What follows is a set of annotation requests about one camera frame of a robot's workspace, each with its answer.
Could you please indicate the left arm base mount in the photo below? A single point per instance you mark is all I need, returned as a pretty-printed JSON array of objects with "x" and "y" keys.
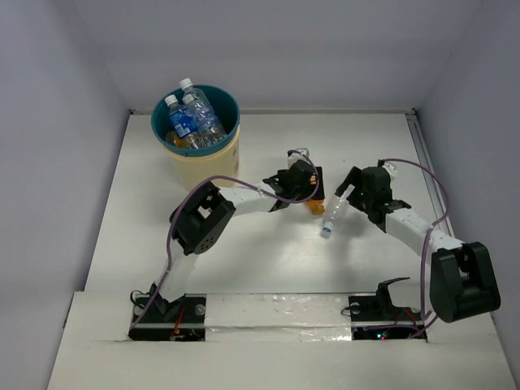
[{"x": 183, "y": 320}]

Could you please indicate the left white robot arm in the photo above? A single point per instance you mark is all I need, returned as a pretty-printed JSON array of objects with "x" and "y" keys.
[{"x": 200, "y": 219}]

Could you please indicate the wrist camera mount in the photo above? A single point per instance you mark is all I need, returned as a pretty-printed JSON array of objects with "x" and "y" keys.
[
  {"x": 390, "y": 168},
  {"x": 296, "y": 155}
]

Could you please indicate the clear crushed bottle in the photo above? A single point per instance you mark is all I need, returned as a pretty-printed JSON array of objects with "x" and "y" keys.
[{"x": 195, "y": 99}]

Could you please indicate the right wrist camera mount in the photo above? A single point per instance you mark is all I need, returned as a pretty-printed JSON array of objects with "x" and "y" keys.
[{"x": 390, "y": 168}]

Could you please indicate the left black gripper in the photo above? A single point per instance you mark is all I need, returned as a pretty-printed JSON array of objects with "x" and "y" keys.
[{"x": 313, "y": 188}]

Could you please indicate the teal and cream bin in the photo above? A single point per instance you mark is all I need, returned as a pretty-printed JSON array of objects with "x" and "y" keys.
[{"x": 191, "y": 165}]

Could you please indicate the blue label water bottle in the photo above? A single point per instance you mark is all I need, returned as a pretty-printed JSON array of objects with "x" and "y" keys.
[{"x": 211, "y": 128}]

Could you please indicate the clear bottle white cap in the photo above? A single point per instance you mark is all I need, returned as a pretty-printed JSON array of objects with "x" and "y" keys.
[{"x": 335, "y": 212}]

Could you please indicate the orange floral label bottle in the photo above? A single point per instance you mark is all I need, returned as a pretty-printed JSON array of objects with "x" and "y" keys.
[{"x": 173, "y": 139}]

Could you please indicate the silver tape strip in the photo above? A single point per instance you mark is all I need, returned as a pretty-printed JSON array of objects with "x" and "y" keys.
[{"x": 277, "y": 318}]

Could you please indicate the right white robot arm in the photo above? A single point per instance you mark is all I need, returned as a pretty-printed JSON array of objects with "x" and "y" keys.
[{"x": 462, "y": 280}]

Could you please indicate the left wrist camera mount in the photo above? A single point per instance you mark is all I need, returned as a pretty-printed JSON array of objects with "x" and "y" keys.
[{"x": 296, "y": 155}]

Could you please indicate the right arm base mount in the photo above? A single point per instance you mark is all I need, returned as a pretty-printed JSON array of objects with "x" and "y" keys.
[{"x": 375, "y": 317}]

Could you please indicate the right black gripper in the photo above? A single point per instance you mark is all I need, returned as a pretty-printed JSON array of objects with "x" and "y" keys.
[{"x": 354, "y": 177}]

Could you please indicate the small orange bottle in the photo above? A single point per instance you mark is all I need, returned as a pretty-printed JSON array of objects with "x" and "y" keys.
[{"x": 316, "y": 204}]

